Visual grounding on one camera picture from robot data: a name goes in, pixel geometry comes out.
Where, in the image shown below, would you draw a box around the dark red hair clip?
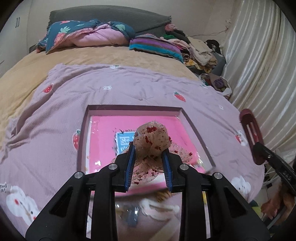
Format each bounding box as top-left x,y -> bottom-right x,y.
239,108 -> 265,165

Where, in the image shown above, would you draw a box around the pile of folded clothes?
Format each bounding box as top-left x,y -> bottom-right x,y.
163,24 -> 232,99

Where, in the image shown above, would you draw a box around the white wardrobe doors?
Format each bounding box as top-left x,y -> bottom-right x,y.
1,0 -> 32,76

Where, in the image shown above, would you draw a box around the navy pink strawberry comforter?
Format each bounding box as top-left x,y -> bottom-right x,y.
36,19 -> 135,54

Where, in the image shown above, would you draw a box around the white pleated curtain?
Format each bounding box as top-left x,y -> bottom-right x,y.
223,1 -> 295,162

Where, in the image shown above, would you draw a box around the purple shallow cardboard tray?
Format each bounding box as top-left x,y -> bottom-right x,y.
77,104 -> 216,197

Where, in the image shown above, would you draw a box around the beige red-dotted mesh scrunchie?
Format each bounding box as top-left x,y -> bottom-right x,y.
132,121 -> 193,185

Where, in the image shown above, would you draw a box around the purple teal striped blanket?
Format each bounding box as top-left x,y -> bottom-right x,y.
129,34 -> 184,63

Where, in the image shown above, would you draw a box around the grey headboard cushion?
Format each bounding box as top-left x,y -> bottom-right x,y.
48,5 -> 171,37

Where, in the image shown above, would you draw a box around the lilac strawberry bunny quilt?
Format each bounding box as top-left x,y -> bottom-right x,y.
1,64 -> 264,235

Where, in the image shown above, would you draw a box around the tan bed sheet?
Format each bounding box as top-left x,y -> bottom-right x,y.
1,46 -> 197,140

